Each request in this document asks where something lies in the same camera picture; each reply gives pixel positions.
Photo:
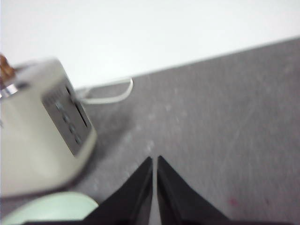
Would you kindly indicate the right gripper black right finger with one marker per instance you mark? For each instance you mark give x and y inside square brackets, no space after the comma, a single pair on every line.
[178,201]

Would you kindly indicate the cream two-slot toaster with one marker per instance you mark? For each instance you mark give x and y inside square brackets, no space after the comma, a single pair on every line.
[28,145]

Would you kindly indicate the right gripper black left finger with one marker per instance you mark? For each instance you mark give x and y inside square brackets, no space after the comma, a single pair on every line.
[131,199]

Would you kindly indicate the pale green round plate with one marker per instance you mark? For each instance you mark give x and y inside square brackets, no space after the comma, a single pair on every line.
[54,208]

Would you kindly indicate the toasted bread slice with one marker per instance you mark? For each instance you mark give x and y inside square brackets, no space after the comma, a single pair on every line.
[5,68]

